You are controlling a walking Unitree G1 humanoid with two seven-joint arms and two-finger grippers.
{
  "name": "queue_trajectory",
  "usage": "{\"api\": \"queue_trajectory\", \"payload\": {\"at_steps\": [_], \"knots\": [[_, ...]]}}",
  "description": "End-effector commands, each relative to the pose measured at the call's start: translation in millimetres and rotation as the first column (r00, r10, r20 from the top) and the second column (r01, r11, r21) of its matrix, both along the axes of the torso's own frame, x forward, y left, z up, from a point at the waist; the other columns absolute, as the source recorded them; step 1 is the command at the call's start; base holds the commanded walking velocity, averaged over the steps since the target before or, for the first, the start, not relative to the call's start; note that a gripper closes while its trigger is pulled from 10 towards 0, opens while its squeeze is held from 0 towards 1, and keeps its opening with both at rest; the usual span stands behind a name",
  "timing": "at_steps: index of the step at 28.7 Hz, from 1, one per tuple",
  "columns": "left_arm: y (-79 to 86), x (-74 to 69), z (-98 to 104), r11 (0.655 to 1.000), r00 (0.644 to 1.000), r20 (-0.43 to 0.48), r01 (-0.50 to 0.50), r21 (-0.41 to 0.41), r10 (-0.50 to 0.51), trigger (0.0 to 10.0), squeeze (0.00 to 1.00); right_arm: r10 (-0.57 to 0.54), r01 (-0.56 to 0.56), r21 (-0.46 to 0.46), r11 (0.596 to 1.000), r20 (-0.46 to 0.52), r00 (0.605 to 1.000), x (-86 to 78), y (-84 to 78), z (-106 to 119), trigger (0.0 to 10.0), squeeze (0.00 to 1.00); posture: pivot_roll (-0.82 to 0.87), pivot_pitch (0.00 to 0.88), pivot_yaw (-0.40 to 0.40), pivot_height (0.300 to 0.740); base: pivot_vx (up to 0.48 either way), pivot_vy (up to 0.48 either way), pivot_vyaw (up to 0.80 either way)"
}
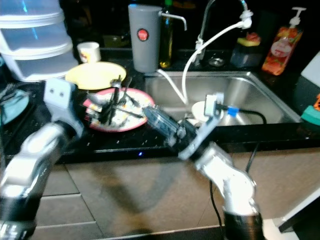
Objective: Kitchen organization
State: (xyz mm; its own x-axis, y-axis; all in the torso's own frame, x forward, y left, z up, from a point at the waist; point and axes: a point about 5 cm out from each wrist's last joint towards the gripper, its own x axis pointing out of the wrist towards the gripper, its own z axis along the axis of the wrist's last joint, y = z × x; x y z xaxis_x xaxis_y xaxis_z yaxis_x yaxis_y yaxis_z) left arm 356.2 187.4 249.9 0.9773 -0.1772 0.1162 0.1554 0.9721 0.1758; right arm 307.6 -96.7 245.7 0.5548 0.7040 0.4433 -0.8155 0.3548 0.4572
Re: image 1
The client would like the large steel spoon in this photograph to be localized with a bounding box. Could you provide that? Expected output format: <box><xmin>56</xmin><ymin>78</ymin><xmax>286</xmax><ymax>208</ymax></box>
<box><xmin>87</xmin><ymin>93</ymin><xmax>148</xmax><ymax>121</ymax></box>

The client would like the grey water filter canister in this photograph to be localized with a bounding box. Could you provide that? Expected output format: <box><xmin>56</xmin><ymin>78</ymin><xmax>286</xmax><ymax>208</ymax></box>
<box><xmin>128</xmin><ymin>4</ymin><xmax>187</xmax><ymax>74</ymax></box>

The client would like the dark sponge holder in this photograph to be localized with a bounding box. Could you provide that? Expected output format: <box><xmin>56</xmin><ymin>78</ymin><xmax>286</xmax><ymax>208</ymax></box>
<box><xmin>230</xmin><ymin>39</ymin><xmax>262</xmax><ymax>68</ymax></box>

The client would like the green-capped oil bottle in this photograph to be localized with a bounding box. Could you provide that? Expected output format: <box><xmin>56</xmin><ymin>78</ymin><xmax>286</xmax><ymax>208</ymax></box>
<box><xmin>158</xmin><ymin>0</ymin><xmax>173</xmax><ymax>69</ymax></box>

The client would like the teal plate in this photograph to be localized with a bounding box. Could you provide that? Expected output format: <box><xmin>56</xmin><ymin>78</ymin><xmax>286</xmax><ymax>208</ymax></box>
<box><xmin>0</xmin><ymin>90</ymin><xmax>30</xmax><ymax>125</ymax></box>

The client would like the red scrub pad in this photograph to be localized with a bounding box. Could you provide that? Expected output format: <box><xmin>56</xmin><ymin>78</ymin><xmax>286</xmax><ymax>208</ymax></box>
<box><xmin>245</xmin><ymin>33</ymin><xmax>261</xmax><ymax>45</ymax></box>

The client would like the stainless steel sink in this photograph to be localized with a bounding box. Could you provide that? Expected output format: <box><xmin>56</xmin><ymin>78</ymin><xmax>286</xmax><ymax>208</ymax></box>
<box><xmin>144</xmin><ymin>71</ymin><xmax>302</xmax><ymax>126</ymax></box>

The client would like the round metal drain cap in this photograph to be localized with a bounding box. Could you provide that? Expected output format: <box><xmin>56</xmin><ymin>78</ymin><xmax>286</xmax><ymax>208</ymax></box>
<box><xmin>208</xmin><ymin>57</ymin><xmax>226</xmax><ymax>67</ymax></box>

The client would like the chrome gooseneck faucet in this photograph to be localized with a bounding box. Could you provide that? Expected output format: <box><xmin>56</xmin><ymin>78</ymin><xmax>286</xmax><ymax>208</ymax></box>
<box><xmin>195</xmin><ymin>0</ymin><xmax>252</xmax><ymax>63</ymax></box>

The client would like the small steel spoon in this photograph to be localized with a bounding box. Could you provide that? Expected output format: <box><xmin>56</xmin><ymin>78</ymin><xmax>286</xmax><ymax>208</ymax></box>
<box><xmin>111</xmin><ymin>75</ymin><xmax>123</xmax><ymax>88</ymax></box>

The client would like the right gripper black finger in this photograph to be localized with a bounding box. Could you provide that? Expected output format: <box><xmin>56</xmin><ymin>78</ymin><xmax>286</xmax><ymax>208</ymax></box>
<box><xmin>145</xmin><ymin>106</ymin><xmax>185</xmax><ymax>131</ymax></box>
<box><xmin>146</xmin><ymin>115</ymin><xmax>179</xmax><ymax>146</ymax></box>

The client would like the yellow sponge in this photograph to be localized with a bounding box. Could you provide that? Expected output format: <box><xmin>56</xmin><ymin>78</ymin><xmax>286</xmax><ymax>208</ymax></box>
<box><xmin>236</xmin><ymin>39</ymin><xmax>260</xmax><ymax>48</ymax></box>

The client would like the white filter hose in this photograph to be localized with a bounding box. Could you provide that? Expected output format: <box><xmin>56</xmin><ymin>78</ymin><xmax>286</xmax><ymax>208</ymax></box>
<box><xmin>155</xmin><ymin>10</ymin><xmax>253</xmax><ymax>106</ymax></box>

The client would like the white cutting board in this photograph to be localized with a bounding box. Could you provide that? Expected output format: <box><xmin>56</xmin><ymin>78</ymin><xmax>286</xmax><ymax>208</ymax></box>
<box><xmin>300</xmin><ymin>50</ymin><xmax>320</xmax><ymax>81</ymax></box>

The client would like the pale yellow plate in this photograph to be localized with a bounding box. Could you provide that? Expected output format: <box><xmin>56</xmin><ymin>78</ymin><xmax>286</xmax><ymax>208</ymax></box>
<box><xmin>65</xmin><ymin>61</ymin><xmax>127</xmax><ymax>92</ymax></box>

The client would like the green sponge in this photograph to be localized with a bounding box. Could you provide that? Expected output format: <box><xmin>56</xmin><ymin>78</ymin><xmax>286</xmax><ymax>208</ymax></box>
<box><xmin>300</xmin><ymin>105</ymin><xmax>320</xmax><ymax>126</ymax></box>

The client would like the orange dish soap pump bottle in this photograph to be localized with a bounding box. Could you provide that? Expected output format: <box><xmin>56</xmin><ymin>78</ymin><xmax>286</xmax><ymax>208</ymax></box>
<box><xmin>261</xmin><ymin>7</ymin><xmax>307</xmax><ymax>77</ymax></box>

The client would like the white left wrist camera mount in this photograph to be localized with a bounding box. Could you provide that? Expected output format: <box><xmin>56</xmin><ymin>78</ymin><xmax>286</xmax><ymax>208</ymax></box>
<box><xmin>43</xmin><ymin>77</ymin><xmax>85</xmax><ymax>137</ymax></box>

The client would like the white printed cup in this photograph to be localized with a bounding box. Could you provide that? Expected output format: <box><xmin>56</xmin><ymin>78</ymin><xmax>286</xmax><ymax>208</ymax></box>
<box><xmin>77</xmin><ymin>42</ymin><xmax>101</xmax><ymax>64</ymax></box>

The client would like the steel fork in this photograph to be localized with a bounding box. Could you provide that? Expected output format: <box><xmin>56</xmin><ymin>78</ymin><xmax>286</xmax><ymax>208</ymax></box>
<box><xmin>7</xmin><ymin>83</ymin><xmax>26</xmax><ymax>101</ymax></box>
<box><xmin>2</xmin><ymin>85</ymin><xmax>17</xmax><ymax>103</ymax></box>

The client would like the white plastic drawer tower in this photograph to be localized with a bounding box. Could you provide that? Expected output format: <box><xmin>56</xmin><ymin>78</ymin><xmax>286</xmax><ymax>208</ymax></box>
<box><xmin>0</xmin><ymin>0</ymin><xmax>81</xmax><ymax>83</ymax></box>

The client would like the pink floral plate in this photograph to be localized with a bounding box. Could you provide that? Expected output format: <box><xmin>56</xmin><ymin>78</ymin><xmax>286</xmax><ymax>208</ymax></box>
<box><xmin>83</xmin><ymin>87</ymin><xmax>155</xmax><ymax>133</ymax></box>

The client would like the white bowl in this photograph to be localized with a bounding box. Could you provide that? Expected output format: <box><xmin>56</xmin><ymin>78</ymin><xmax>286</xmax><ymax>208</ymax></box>
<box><xmin>191</xmin><ymin>101</ymin><xmax>211</xmax><ymax>126</ymax></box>

